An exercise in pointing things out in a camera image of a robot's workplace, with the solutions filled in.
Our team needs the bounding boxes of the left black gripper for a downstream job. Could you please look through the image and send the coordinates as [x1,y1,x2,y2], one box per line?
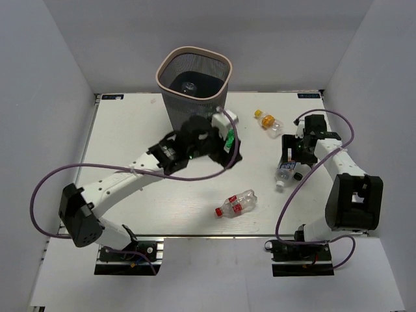
[188,123,242,170]

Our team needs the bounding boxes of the black label black cap bottle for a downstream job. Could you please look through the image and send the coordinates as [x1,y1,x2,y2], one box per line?
[293,172,303,181]

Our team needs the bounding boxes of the white blue orange label bottle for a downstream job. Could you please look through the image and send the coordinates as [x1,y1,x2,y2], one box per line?
[275,161,297,192]

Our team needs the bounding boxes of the clear unlabelled plastic bottle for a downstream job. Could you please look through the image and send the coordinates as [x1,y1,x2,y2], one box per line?
[181,81,198,96]

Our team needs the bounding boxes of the red label cola bottle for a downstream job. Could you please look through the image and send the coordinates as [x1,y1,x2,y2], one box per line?
[215,189,257,218]

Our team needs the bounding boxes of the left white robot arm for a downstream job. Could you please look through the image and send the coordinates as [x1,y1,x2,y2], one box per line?
[59,110,242,259]

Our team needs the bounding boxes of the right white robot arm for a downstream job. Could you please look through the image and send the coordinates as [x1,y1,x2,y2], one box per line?
[282,114,384,259]

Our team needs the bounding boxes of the grey mesh waste bin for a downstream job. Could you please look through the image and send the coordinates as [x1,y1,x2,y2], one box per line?
[155,46,233,130]

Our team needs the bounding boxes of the green soda bottle upper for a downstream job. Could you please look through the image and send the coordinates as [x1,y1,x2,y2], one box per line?
[224,129,235,153]

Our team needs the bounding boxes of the orange cap juice bottle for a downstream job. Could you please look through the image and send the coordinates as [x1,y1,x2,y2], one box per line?
[254,109,283,139]

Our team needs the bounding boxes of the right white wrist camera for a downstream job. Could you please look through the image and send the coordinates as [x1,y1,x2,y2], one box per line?
[294,119,305,138]

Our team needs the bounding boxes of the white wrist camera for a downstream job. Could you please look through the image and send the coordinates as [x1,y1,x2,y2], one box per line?
[294,119,305,138]
[211,111,233,140]

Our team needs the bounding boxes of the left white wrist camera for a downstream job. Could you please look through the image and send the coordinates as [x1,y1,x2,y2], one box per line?
[211,111,233,140]

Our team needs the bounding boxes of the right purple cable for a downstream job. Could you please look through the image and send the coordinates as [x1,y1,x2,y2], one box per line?
[275,109,357,270]

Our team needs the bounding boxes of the purple cable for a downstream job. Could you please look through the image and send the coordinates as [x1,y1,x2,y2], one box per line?
[275,109,357,270]
[31,107,240,276]

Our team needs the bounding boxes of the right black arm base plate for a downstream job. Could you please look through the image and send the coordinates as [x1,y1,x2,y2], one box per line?
[265,240,334,278]

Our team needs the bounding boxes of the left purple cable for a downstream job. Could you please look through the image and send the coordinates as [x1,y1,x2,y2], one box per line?
[31,107,240,276]

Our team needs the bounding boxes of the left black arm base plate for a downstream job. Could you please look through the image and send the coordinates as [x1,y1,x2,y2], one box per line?
[94,237,164,276]

